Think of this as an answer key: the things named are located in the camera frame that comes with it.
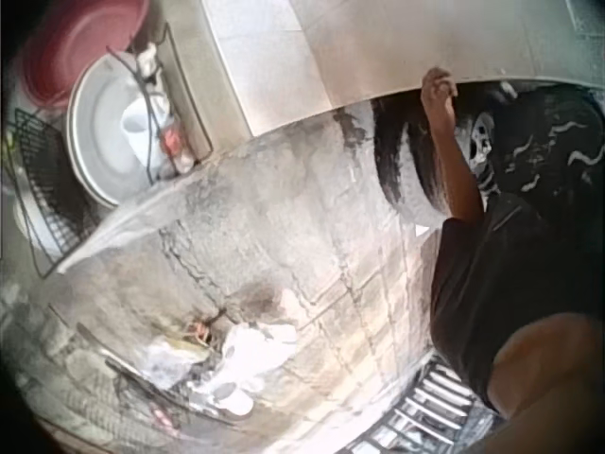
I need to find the white crumpled rag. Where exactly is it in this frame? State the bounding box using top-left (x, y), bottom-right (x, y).
top-left (135, 42), bottom-right (164, 78)

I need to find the red plastic basin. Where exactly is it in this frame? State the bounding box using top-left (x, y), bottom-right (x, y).
top-left (21, 0), bottom-right (153, 111)

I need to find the white cup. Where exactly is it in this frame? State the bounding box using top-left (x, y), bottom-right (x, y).
top-left (118, 96), bottom-right (166, 166)

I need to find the stack of white plates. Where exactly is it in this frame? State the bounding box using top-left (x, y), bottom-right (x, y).
top-left (64, 56), bottom-right (172, 210)

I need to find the person's left hand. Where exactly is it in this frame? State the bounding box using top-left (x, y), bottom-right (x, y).
top-left (420, 66), bottom-right (459, 115)

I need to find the black wire dish rack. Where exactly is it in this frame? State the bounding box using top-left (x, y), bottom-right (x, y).
top-left (8, 22), bottom-right (215, 280)

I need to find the small red item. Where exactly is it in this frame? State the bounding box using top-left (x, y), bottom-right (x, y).
top-left (161, 128), bottom-right (186, 155)

